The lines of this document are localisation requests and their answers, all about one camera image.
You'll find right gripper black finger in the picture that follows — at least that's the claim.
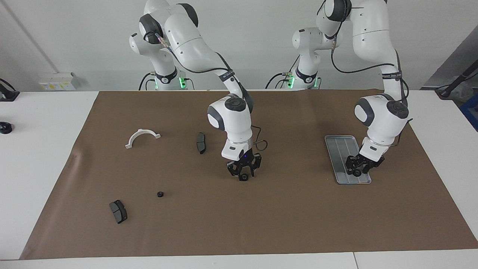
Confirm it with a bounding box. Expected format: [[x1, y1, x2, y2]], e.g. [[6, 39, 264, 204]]
[[248, 153, 262, 178], [227, 161, 242, 182]]

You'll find silver metal grooved tray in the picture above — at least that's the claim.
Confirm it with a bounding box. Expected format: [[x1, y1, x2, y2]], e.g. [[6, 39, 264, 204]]
[[324, 135, 372, 185]]

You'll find brown paper table mat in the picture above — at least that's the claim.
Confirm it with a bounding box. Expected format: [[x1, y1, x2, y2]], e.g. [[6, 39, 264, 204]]
[[19, 89, 478, 260]]

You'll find blue crate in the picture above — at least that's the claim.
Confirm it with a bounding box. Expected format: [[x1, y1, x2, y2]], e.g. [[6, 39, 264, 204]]
[[460, 93, 478, 132]]

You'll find black tripod leg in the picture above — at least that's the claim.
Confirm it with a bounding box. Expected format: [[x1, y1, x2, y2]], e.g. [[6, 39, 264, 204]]
[[435, 60, 478, 99]]

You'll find short dark grey brake pad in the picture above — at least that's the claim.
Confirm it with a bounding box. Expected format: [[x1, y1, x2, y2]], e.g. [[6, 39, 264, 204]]
[[109, 200, 128, 225]]

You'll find black clamp stand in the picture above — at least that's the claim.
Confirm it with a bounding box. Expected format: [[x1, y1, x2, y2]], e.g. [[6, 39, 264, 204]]
[[0, 78, 20, 102]]

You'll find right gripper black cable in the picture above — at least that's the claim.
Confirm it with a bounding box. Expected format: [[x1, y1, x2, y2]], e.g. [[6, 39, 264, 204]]
[[155, 32, 269, 152]]

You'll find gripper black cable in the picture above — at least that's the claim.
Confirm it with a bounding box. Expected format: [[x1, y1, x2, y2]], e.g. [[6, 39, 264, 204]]
[[155, 32, 269, 152], [330, 34, 413, 146]]

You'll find left arm base black cable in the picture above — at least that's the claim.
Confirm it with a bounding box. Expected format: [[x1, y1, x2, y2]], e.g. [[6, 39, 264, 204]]
[[265, 72, 290, 89]]

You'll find arm base black cable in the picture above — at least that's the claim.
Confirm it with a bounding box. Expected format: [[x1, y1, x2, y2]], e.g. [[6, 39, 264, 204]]
[[139, 72, 158, 91], [265, 72, 290, 89]]

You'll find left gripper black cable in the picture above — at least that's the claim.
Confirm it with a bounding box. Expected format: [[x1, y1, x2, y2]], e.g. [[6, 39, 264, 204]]
[[330, 34, 413, 146]]

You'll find white plastic half-ring clamp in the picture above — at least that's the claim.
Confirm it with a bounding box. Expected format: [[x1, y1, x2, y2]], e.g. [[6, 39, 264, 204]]
[[125, 129, 161, 149]]

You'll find right arm base black cable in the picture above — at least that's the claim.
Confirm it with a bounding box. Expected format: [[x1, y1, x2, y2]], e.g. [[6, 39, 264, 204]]
[[139, 72, 158, 91]]

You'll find white wall socket box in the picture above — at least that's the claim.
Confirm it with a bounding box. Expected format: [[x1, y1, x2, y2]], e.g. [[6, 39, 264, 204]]
[[38, 72, 81, 92]]

